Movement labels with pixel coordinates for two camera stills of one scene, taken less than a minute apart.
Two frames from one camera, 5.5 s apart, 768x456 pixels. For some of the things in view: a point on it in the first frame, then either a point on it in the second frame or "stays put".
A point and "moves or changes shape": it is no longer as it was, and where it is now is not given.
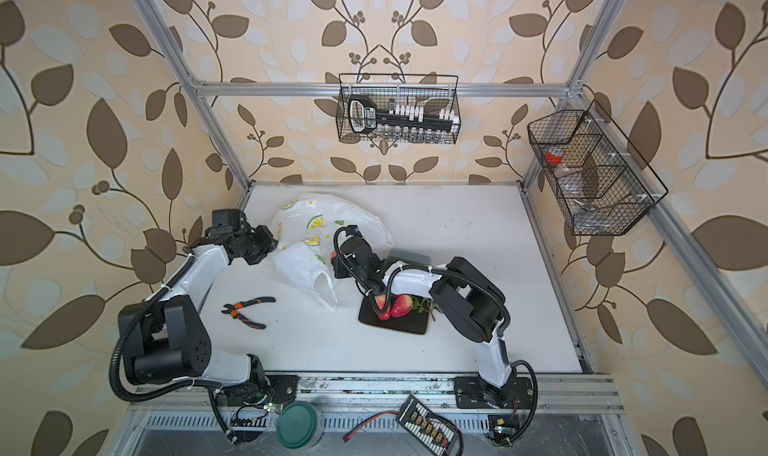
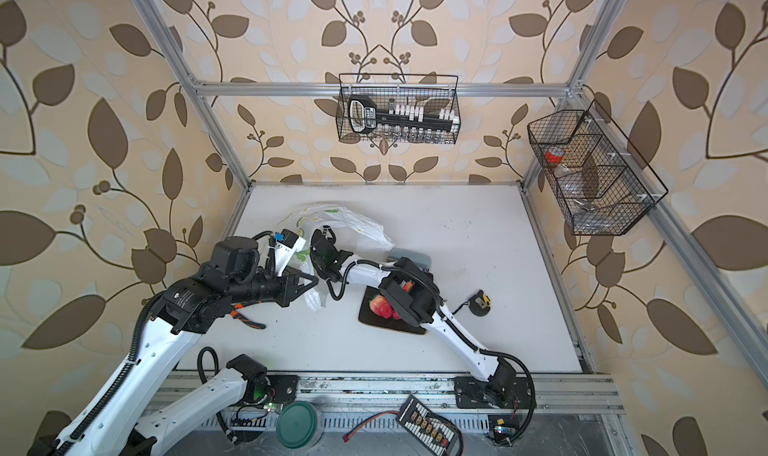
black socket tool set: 364,118 stays put
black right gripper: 339,267 → 332,241
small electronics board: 502,427 stays put
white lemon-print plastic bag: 305,228 moves or changes shape
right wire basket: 602,184 stays put
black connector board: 428,432 stays put
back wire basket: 399,108 stays put
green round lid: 296,424 stays put
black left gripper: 267,241 → 290,287
